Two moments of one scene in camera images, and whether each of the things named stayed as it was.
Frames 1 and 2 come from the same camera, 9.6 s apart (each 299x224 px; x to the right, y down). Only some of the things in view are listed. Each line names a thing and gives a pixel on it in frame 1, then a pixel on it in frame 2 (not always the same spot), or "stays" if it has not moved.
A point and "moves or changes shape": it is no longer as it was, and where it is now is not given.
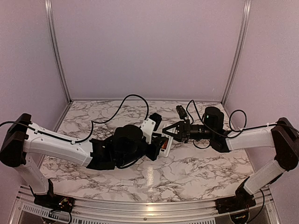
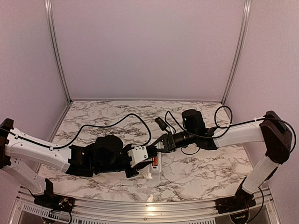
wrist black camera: [181, 112] -> [161, 123]
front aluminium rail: [264, 210] stays
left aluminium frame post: [51, 24] stays
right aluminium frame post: [245, 26] stays
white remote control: [166, 152] moves or changes shape
